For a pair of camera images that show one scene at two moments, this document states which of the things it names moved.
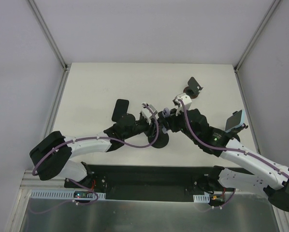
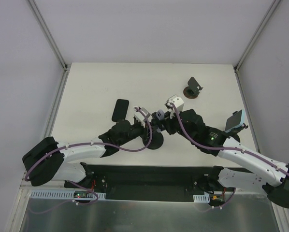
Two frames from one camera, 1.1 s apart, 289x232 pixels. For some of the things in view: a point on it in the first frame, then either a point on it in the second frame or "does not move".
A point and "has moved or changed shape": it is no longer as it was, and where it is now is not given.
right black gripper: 167,120 does not move
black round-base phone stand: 163,138 has moved or changed shape
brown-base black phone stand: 193,90 does not move
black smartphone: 121,108 does not move
